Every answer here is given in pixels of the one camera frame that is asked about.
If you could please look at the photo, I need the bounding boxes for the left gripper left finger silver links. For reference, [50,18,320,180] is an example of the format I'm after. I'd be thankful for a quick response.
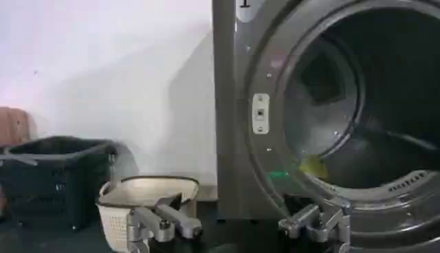
[126,196,204,253]

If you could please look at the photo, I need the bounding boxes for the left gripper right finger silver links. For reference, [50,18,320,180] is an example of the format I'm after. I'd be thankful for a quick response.
[277,202,351,253]

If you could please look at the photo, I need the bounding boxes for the white plastic laundry basket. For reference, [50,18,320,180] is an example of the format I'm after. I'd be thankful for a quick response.
[96,175,201,253]

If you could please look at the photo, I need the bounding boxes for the yellow garment in drum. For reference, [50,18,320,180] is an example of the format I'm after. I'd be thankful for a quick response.
[298,154,330,179]

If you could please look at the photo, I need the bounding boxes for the dark green plastic basket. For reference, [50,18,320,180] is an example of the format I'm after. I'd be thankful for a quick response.
[0,135,120,230]

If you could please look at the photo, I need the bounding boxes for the grey dryer with round opening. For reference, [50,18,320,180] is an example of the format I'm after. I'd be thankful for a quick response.
[212,0,440,253]

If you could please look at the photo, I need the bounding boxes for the brown cardboard box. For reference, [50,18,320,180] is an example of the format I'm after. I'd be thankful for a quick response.
[0,107,37,146]

